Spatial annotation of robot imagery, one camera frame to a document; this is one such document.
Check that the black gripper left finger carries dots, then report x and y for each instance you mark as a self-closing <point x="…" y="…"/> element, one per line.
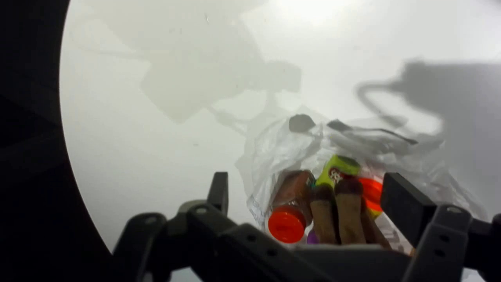
<point x="209" y="245"/>

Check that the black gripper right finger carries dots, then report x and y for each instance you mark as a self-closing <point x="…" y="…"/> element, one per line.
<point x="443" y="235"/>

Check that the brown moose plush toy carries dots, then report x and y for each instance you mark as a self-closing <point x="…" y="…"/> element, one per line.
<point x="342" y="209"/>

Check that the play-doh can green lid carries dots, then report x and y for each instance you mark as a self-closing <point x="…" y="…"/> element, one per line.
<point x="338" y="168"/>

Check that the white crumpled plastic bag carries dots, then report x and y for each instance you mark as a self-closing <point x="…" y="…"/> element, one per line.
<point x="282" y="146"/>

